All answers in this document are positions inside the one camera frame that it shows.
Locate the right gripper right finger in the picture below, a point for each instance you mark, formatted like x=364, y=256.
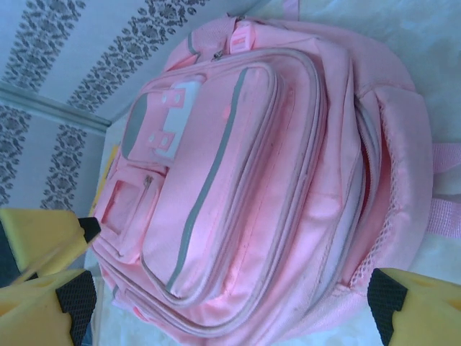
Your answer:
x=425, y=313

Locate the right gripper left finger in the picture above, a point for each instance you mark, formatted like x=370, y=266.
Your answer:
x=32, y=313

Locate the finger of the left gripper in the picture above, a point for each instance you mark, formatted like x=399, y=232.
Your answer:
x=47, y=238

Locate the pink backpack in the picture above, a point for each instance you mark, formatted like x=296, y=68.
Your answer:
x=252, y=180

